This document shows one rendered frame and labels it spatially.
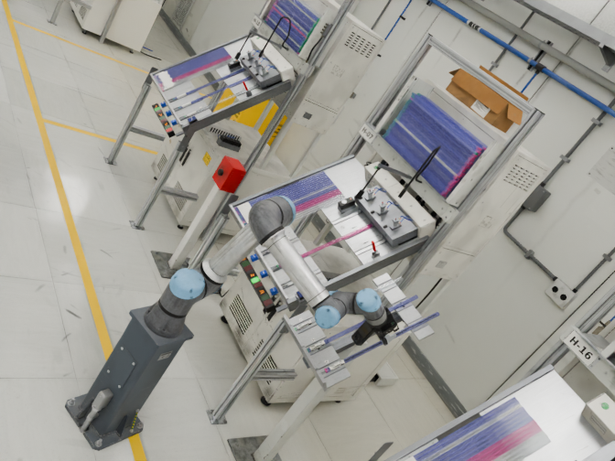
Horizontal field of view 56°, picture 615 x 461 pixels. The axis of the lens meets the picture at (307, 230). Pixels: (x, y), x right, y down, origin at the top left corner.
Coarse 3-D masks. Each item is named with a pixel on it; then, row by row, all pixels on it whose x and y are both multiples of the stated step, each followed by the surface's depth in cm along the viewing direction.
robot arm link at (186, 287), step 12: (180, 276) 205; (192, 276) 208; (168, 288) 205; (180, 288) 202; (192, 288) 203; (204, 288) 212; (168, 300) 205; (180, 300) 204; (192, 300) 206; (180, 312) 207
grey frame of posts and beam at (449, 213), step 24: (408, 72) 286; (384, 96) 294; (528, 120) 235; (360, 144) 302; (384, 144) 284; (504, 144) 240; (408, 168) 271; (432, 192) 258; (480, 192) 248; (312, 216) 321; (456, 216) 251; (216, 240) 299; (432, 240) 259; (192, 264) 305; (408, 264) 265; (264, 360) 255; (240, 384) 259; (216, 408) 268
